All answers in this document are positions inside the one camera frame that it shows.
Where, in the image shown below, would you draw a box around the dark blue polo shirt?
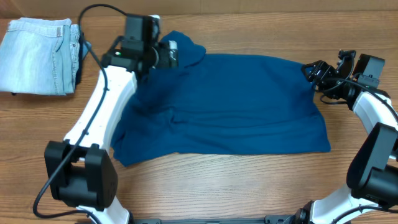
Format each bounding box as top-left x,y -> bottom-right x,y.
111,31 -> 331,166

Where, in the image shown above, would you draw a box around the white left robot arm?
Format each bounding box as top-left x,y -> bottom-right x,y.
44,14 -> 178,223

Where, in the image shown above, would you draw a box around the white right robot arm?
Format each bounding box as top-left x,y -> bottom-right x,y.
285,50 -> 397,224

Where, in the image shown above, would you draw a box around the folded dark navy garment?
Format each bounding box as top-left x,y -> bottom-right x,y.
75,33 -> 91,86

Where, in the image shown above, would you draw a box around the folded light blue jeans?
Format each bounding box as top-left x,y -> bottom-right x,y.
1,17 -> 80,95

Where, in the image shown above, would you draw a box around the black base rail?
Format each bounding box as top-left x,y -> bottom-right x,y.
76,214 -> 299,224

